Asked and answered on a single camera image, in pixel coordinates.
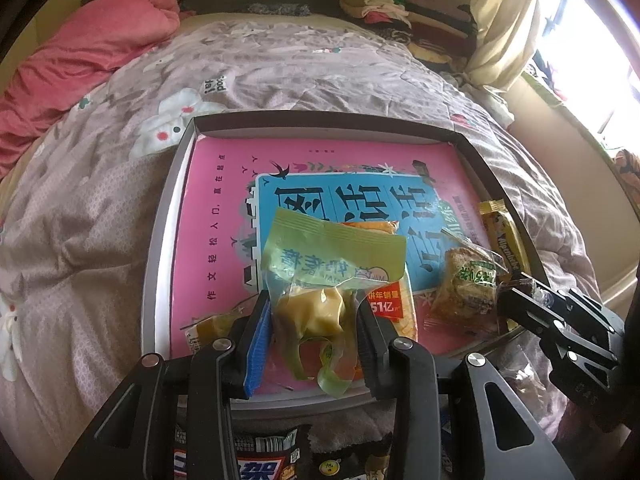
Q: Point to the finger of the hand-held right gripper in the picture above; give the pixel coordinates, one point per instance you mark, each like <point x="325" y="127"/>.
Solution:
<point x="590" y="310"/>
<point x="540" y="320"/>

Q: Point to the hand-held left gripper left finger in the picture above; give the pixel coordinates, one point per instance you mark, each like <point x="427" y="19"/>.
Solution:
<point x="255" y="355"/>

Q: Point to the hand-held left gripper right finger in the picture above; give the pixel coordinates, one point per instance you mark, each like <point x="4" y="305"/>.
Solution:
<point x="367" y="355"/>

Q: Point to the orange snack packet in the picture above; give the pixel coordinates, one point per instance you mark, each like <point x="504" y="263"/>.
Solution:
<point x="395" y="305"/>

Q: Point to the clear green-label cracker packet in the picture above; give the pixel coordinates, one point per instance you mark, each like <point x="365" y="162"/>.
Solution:
<point x="465" y="285"/>

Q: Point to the green clear snack packet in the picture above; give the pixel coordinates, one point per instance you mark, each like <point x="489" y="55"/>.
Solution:
<point x="310" y="260"/>

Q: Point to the shallow dark cardboard box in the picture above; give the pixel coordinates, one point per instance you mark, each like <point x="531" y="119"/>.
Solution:
<point x="165" y="260"/>

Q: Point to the small yellow snack packet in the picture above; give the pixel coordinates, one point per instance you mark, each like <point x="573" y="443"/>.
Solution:
<point x="210" y="327"/>

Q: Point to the gold wrapped snack bar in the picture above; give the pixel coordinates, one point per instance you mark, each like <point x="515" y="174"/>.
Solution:
<point x="505" y="240"/>

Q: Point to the brown wrapped chocolate bar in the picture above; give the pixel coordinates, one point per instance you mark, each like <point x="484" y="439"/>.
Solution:
<point x="260" y="460"/>

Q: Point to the small black snack packet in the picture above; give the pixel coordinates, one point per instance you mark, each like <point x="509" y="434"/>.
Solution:
<point x="350" y="465"/>

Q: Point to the orange patterned cloth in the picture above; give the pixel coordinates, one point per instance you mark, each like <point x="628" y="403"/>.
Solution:
<point x="627" y="170"/>

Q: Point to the pink and blue book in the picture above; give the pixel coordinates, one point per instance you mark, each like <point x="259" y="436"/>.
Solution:
<point x="215" y="210"/>

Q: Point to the mauve floral quilt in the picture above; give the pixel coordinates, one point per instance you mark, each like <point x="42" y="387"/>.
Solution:
<point x="100" y="210"/>

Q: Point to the white crumpled cloth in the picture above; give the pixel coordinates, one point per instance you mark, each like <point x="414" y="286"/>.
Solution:
<point x="480" y="97"/>

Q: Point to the colourful windowsill clutter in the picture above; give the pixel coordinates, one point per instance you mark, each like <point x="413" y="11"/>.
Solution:
<point x="545" y="77"/>

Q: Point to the cream curtain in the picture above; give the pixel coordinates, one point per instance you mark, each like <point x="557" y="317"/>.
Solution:
<point x="505" y="25"/>

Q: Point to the beige bed sheet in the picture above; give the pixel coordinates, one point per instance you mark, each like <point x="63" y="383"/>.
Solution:
<point x="20" y="170"/>

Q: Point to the pile of folded clothes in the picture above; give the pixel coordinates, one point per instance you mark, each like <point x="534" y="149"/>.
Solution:
<point x="415" y="15"/>

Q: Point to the pink blanket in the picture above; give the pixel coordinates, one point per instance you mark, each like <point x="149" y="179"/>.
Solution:
<point x="75" y="60"/>

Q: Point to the dark patterned cloth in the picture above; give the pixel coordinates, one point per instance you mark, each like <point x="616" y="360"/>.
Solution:
<point x="280" y="9"/>

